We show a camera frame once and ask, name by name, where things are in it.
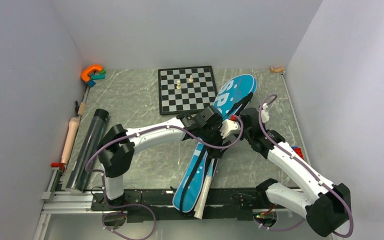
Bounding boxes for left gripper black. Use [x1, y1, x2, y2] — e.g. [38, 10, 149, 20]
[200, 121, 232, 159]

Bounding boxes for blue racket cover bag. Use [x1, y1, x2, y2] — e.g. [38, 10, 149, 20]
[172, 73, 258, 219]

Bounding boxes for blue badminton racket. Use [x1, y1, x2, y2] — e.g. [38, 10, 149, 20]
[194, 159, 217, 220]

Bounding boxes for black shuttlecock tube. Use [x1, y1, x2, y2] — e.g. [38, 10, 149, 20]
[64, 108, 109, 194]

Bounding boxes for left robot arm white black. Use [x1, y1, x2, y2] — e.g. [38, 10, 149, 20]
[94, 106, 223, 210]

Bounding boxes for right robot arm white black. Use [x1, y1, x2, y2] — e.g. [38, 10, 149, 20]
[239, 108, 352, 237]

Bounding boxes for colourful toy brick stack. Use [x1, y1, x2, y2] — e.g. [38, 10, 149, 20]
[292, 146, 305, 161]

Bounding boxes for small wooden piece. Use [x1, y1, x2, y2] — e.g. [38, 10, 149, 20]
[269, 66, 285, 74]

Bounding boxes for black white chessboard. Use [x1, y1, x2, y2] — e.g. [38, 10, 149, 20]
[157, 65, 218, 116]

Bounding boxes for white chess piece left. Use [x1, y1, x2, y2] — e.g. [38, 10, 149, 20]
[176, 80, 182, 90]

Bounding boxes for wooden pin toy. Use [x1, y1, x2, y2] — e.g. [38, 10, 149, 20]
[61, 101, 86, 166]

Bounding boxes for orange green toy blocks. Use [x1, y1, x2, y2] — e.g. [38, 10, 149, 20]
[80, 64, 107, 88]

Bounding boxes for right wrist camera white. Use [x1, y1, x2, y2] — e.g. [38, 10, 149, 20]
[260, 103, 270, 124]

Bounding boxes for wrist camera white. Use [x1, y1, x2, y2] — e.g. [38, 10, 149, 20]
[219, 115, 242, 139]
[260, 103, 270, 124]

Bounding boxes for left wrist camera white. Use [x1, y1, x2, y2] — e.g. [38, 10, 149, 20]
[219, 115, 242, 139]

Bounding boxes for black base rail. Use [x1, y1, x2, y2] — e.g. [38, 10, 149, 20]
[90, 188, 271, 223]

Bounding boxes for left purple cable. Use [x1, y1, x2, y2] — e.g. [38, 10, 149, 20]
[85, 114, 245, 240]

